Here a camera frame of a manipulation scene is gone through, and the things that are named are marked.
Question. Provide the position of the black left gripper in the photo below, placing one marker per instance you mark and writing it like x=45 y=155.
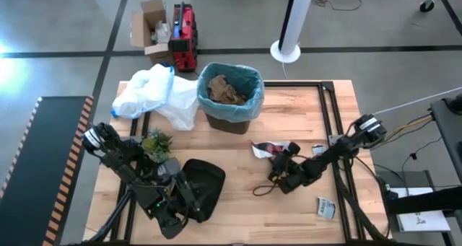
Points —
x=191 y=202

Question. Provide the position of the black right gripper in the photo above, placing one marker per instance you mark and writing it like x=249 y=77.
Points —
x=292 y=174

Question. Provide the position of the black shallow tray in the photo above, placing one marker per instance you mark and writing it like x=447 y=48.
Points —
x=209 y=181

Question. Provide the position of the small white paper card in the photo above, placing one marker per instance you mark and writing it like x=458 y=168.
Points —
x=319 y=149

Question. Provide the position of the black red printed paper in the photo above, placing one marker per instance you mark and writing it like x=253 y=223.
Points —
x=261 y=149

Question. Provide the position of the white printed paper packet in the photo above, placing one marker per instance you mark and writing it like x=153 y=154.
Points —
x=326 y=208

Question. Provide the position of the blue plastic trash bag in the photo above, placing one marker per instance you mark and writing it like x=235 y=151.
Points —
x=249 y=101

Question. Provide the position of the brown paper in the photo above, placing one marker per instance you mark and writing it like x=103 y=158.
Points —
x=223 y=91

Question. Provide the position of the white plastic trash bag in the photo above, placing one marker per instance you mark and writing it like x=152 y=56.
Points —
x=151 y=91

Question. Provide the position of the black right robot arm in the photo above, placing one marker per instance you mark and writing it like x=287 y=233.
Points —
x=339 y=148

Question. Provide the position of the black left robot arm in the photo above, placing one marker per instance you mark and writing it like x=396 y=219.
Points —
x=119 y=163

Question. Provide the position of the green artificial succulent plant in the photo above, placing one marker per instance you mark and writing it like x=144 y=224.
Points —
x=157 y=145

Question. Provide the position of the white paper document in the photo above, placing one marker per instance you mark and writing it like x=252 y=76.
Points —
x=422 y=220

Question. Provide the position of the white round pillar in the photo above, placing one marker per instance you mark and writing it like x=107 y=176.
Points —
x=296 y=18

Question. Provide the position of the black mat orange striped edge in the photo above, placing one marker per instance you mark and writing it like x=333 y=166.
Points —
x=36 y=166

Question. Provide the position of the red black tool case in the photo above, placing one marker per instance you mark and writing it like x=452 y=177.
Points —
x=184 y=40

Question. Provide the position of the black side table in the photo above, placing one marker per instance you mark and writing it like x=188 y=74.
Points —
x=449 y=130

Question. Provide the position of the open brown cardboard box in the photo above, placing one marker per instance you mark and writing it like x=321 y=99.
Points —
x=148 y=26

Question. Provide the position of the black caster wheel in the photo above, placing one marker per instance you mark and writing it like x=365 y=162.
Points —
x=426 y=6

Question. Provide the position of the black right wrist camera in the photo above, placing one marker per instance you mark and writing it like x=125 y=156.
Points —
x=293 y=148

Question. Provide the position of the black aluminium table frame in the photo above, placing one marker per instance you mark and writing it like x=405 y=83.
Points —
x=325 y=109

